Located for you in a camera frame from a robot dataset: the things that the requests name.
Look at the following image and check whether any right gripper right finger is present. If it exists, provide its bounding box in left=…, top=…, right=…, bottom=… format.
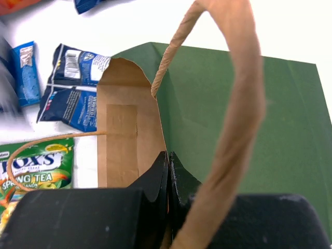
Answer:
left=168, top=151, right=331, bottom=249

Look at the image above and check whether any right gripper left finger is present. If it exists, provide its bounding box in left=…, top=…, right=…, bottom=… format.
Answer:
left=1, top=152, right=168, bottom=249

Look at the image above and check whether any green paper bag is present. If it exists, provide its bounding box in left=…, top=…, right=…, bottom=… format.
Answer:
left=96, top=1, right=331, bottom=248

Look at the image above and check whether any green yellow candy packet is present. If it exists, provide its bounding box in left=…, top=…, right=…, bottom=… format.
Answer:
left=1, top=138, right=75, bottom=232

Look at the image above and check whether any white blue snack packet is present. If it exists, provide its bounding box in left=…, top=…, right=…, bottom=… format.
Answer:
left=37, top=44, right=111, bottom=132

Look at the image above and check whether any dark blue snack packet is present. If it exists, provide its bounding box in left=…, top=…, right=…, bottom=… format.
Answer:
left=74, top=0, right=107, bottom=15

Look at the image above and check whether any red snack packet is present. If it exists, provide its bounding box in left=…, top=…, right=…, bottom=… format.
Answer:
left=0, top=0, right=39, bottom=16

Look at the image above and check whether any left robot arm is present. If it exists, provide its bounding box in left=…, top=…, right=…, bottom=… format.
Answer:
left=1, top=36, right=22, bottom=116

